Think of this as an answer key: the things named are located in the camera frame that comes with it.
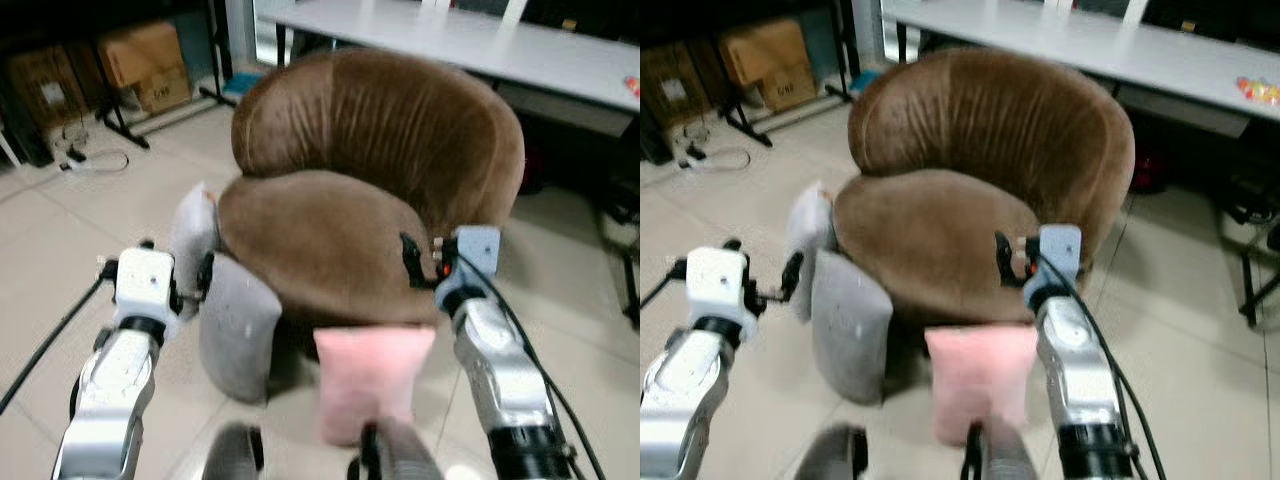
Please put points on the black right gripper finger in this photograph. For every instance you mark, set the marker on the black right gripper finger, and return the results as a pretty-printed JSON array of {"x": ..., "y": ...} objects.
[
  {"x": 1003, "y": 258},
  {"x": 409, "y": 258}
]

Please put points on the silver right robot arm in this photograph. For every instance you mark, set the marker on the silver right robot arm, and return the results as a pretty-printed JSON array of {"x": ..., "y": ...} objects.
[
  {"x": 500, "y": 370},
  {"x": 1075, "y": 370}
]

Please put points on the pale grey pillow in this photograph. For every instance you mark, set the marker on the pale grey pillow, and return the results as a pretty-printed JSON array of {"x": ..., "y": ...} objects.
[
  {"x": 192, "y": 235},
  {"x": 808, "y": 225}
]

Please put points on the grey square pillow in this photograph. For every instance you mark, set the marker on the grey square pillow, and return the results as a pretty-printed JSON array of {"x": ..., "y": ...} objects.
[
  {"x": 238, "y": 335},
  {"x": 850, "y": 335}
]

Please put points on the brown velvet tub sofa chair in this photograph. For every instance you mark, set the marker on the brown velvet tub sofa chair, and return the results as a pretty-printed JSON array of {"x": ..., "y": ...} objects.
[
  {"x": 985, "y": 150},
  {"x": 370, "y": 150}
]

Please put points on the pink plush pillow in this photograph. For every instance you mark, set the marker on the pink plush pillow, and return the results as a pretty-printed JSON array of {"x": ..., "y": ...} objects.
[
  {"x": 982, "y": 375},
  {"x": 372, "y": 375}
]

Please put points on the dark red object under table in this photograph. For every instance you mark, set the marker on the dark red object under table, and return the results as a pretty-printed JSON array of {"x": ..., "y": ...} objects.
[
  {"x": 532, "y": 170},
  {"x": 1150, "y": 172}
]

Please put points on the grey left robot leg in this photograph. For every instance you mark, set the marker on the grey left robot leg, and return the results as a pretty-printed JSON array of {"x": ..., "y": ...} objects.
[
  {"x": 232, "y": 455},
  {"x": 830, "y": 458}
]

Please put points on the grey robot leg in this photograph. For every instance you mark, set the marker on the grey robot leg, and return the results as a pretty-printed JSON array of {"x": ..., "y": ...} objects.
[
  {"x": 830, "y": 458},
  {"x": 400, "y": 455},
  {"x": 232, "y": 455},
  {"x": 1002, "y": 458}
]

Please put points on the black metal rack leg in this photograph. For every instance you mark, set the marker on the black metal rack leg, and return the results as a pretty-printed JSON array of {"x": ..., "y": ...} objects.
[
  {"x": 122, "y": 122},
  {"x": 745, "y": 120}
]

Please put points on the grey right robot leg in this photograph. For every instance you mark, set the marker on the grey right robot leg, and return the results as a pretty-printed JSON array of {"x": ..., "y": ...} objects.
[
  {"x": 400, "y": 455},
  {"x": 1002, "y": 458}
]

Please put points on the long white table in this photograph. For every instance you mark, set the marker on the long white table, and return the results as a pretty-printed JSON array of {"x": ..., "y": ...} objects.
[
  {"x": 1090, "y": 45},
  {"x": 480, "y": 45}
]

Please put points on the light brown cardboard box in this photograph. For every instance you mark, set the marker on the light brown cardboard box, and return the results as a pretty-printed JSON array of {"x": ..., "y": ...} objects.
[
  {"x": 145, "y": 60},
  {"x": 768, "y": 58}
]

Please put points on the dark brown cardboard box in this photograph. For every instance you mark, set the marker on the dark brown cardboard box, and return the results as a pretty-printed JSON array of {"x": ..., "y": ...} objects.
[
  {"x": 675, "y": 85},
  {"x": 45, "y": 85}
]

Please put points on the colourful small toys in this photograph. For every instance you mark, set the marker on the colourful small toys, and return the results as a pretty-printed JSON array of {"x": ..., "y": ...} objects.
[
  {"x": 633, "y": 86},
  {"x": 1258, "y": 90}
]

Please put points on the pale blue right wrist camera mount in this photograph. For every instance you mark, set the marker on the pale blue right wrist camera mount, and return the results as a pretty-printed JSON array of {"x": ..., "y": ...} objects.
[
  {"x": 475, "y": 260},
  {"x": 1058, "y": 258}
]

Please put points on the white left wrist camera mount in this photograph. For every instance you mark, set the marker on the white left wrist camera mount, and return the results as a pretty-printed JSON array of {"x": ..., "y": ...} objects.
[
  {"x": 145, "y": 285},
  {"x": 718, "y": 285}
]

